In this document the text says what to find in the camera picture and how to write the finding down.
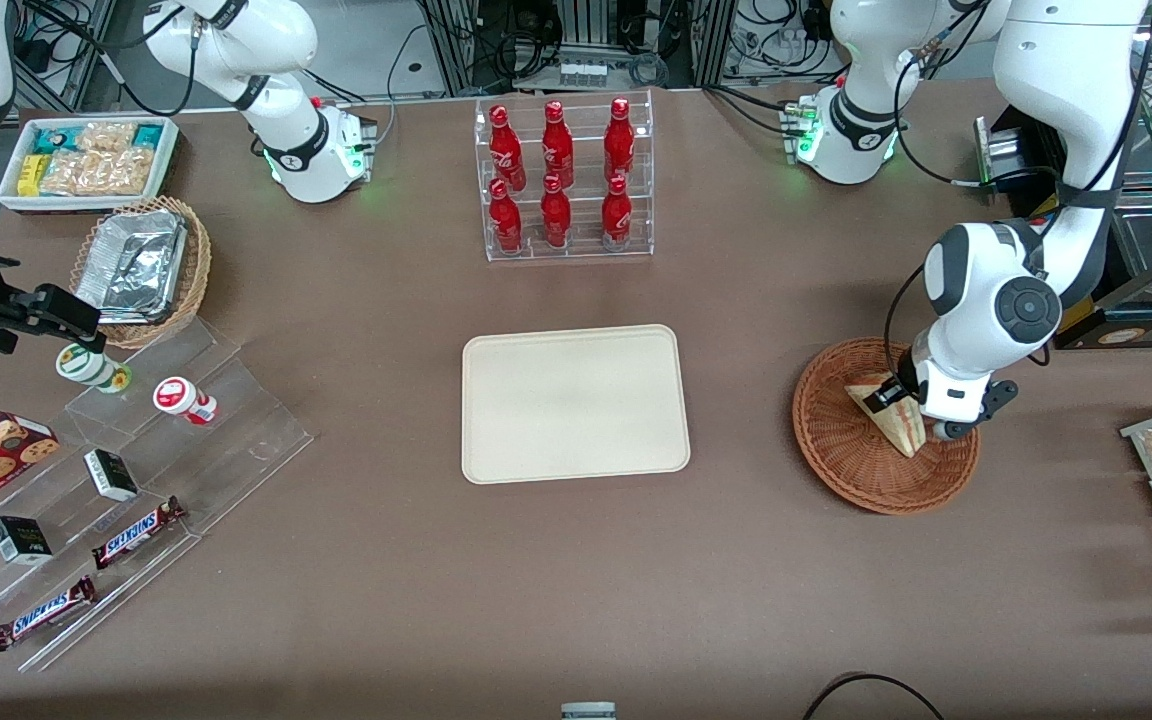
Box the small black box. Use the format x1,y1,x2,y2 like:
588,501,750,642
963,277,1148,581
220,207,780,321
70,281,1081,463
0,515,55,567
83,448,140,503

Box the black cable loop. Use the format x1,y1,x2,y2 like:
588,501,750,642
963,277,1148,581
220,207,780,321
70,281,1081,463
800,671,948,720

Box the red and white yogurt cup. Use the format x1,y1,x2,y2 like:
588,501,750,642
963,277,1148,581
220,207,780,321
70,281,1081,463
152,376,220,427

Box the Snickers chocolate bar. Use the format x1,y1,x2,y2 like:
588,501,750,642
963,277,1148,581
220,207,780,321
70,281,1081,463
0,574,98,653
90,496,188,572

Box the clear bag of crackers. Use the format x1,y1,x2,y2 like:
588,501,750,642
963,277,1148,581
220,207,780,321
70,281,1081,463
39,146,155,198
75,121,138,154

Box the clear acrylic bottle rack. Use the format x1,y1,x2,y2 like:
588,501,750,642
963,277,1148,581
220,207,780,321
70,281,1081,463
473,89,656,264

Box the aluminium frame rack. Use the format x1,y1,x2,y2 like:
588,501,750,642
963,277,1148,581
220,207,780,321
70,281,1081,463
420,0,739,97

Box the tan oval wicker basket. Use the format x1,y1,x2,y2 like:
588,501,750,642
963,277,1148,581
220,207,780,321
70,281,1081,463
68,195,213,350

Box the clear acrylic stepped stand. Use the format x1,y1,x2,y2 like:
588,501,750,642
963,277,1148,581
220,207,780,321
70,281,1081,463
0,317,316,674

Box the triangular sandwich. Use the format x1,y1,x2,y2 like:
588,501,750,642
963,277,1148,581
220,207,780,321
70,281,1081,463
843,371,930,460

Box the white rectangular snack bin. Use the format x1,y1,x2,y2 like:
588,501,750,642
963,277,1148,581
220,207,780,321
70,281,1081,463
0,116,181,215

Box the stacked aluminium foil trays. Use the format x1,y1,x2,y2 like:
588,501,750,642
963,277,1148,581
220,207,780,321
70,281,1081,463
75,209,188,323

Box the red cola bottle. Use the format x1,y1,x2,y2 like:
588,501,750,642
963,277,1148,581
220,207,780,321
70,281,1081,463
488,104,528,192
488,177,525,255
541,99,576,189
539,173,573,250
600,174,634,252
603,96,637,184

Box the brown round wicker basket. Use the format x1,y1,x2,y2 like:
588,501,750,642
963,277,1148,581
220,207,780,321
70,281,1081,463
791,337,982,517

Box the green and white yogurt cup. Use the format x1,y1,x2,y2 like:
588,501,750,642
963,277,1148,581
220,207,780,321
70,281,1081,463
55,342,133,395

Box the cream plastic serving tray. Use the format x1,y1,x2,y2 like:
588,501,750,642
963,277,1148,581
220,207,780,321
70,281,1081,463
461,323,692,486

